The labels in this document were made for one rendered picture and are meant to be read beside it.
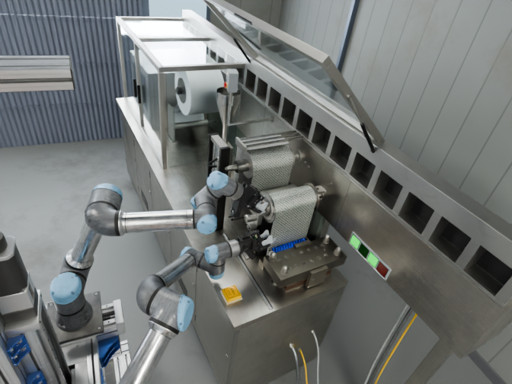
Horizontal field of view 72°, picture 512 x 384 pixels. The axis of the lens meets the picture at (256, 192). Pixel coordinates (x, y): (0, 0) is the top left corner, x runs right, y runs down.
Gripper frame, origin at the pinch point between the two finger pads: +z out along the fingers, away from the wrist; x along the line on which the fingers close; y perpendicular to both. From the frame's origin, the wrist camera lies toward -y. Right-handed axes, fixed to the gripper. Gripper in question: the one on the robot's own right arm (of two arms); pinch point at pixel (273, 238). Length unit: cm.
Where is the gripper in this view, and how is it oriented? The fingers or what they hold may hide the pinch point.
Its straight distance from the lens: 177.7
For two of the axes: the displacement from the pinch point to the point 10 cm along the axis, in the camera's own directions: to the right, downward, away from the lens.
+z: 8.7, -2.0, 4.4
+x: -4.7, -5.8, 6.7
